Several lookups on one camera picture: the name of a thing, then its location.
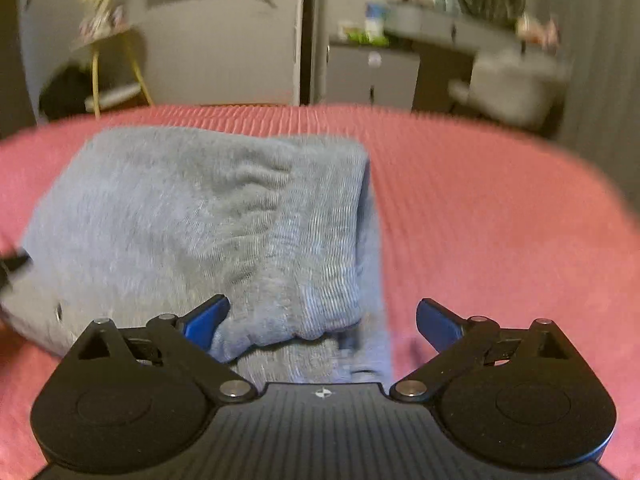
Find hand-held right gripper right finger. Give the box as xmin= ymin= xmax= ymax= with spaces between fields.
xmin=389 ymin=298 xmax=584 ymax=401

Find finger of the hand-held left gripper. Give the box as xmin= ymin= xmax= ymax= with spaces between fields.
xmin=0 ymin=247 xmax=32 ymax=292

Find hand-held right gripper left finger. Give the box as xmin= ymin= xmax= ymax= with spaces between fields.
xmin=62 ymin=294 xmax=257 ymax=401

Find grey pants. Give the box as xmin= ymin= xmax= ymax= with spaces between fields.
xmin=0 ymin=127 xmax=396 ymax=387

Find red ribbed blanket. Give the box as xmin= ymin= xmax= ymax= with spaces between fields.
xmin=0 ymin=104 xmax=632 ymax=480

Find black bag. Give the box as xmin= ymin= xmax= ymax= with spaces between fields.
xmin=38 ymin=64 xmax=97 ymax=122

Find yellow side table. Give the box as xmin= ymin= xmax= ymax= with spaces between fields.
xmin=70 ymin=26 xmax=154 ymax=117

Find white chair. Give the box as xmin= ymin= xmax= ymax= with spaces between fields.
xmin=448 ymin=50 xmax=572 ymax=127

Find grey bedside cabinet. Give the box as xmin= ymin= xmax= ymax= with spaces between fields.
xmin=325 ymin=42 xmax=421 ymax=112

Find pale flower bouquet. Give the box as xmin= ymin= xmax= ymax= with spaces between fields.
xmin=79 ymin=0 xmax=127 ymax=42

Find green cloth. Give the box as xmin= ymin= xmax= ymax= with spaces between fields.
xmin=344 ymin=29 xmax=389 ymax=47

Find grey vanity desk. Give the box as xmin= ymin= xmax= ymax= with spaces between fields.
xmin=384 ymin=2 xmax=572 ymax=112

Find tall white standing unit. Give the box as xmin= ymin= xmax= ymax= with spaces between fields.
xmin=289 ymin=0 xmax=327 ymax=107

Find white and blue container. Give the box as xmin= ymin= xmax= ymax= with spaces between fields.
xmin=364 ymin=3 xmax=386 ymax=39

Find pink toiletries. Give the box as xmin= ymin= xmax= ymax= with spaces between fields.
xmin=515 ymin=14 xmax=560 ymax=46

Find grey curtain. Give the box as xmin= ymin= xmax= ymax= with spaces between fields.
xmin=554 ymin=0 xmax=640 ymax=171

